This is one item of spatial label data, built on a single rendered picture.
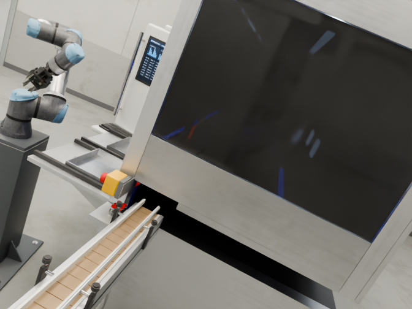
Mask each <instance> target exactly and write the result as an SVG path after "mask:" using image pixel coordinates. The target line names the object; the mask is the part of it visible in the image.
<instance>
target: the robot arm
mask: <svg viewBox="0 0 412 309"><path fill-rule="evenodd" d="M26 35H28V36H30V37H32V38H34V39H39V40H42V41H44V42H48V43H49V44H53V45H55V50H56V55H55V56H54V57H53V58H51V59H50V60H49V61H48V62H47V63H46V67H45V68H44V67H41V66H40V67H39V68H38V67H36V68H35V69H32V70H31V71H29V74H28V76H27V77H26V78H25V80H24V82H23V86H25V85H27V84H28V83H29V82H31V83H32V84H33V85H34V86H33V87H31V88H30V89H22V88H20V89H15V90H13V91H12V93H11V95H10V97H9V99H10V100H9V104H8V108H7V113H6V116H5V118H4V119H3V121H2V122H1V124H0V133H2V134H4V135H6V136H8V137H12V138H16V139H28V138H30V137H31V136H32V124H31V121H32V118H36V119H39V120H44V121H49V122H52V123H58V124H60V123H62V121H63V119H64V117H65V115H66V112H67V110H68V106H69V104H67V103H66V101H67V100H66V98H65V97H64V95H65V92H66V87H67V82H68V78H69V73H70V70H71V67H73V66H74V65H76V64H78V63H79V62H80V61H81V60H82V59H84V57H85V53H84V50H83V48H82V40H83V36H82V33H81V32H80V31H77V30H76V29H74V28H70V27H68V26H65V25H62V24H60V23H57V22H55V21H52V20H45V19H38V20H35V19H33V18H30V19H29V20H28V25H27V28H26ZM46 87H48V90H47V92H46V93H44V94H43V96H42V97H40V96H39V95H38V93H37V92H36V91H37V90H40V89H44V88H46Z"/></svg>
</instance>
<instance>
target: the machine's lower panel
mask: <svg viewBox="0 0 412 309"><path fill-rule="evenodd" d="M104 309H330V308H327V307H325V306H324V305H322V304H320V303H318V302H316V301H314V300H312V299H310V298H309V297H307V296H305V295H303V294H301V293H299V292H297V291H295V290H293V289H291V288H289V287H287V286H286V285H284V284H282V283H280V282H278V281H276V280H274V279H273V278H270V277H268V276H267V275H265V274H263V273H261V272H259V271H257V270H255V269H253V268H252V267H250V266H248V265H246V264H244V263H242V262H240V261H238V260H236V259H234V258H232V257H230V256H229V255H227V254H225V253H223V252H221V251H219V250H217V249H216V248H214V247H212V246H210V245H208V244H206V243H204V242H202V241H200V240H198V239H197V238H195V237H193V236H191V235H189V234H187V233H185V232H183V231H181V230H179V229H177V228H176V227H173V226H172V225H170V224H168V223H166V222H164V221H162V223H161V225H160V227H159V229H158V232H157V234H156V236H155V237H154V238H153V239H152V241H151V242H150V243H149V244H148V245H147V247H146V248H145V249H144V250H143V251H142V253H141V254H140V255H139V256H138V258H137V259H136V260H135V261H134V262H133V264H132V265H131V266H130V268H128V269H127V271H126V272H125V273H124V275H123V276H122V277H121V278H120V279H119V280H118V282H117V283H116V285H114V287H113V288H112V290H111V292H110V294H109V297H108V299H107V302H106V304H105V307H104Z"/></svg>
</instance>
